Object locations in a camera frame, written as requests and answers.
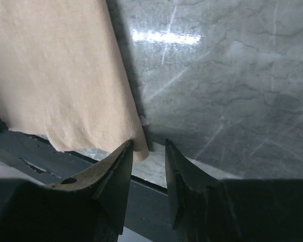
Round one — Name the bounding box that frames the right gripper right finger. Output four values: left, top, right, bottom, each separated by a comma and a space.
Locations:
165, 140, 303, 241

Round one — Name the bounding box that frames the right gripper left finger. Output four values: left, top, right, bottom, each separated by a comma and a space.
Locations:
0, 141, 133, 241

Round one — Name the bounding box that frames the beige t-shirt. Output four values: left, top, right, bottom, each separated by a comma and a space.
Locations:
0, 1, 149, 162

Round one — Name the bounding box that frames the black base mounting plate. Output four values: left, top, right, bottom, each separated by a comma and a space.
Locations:
0, 131, 176, 241

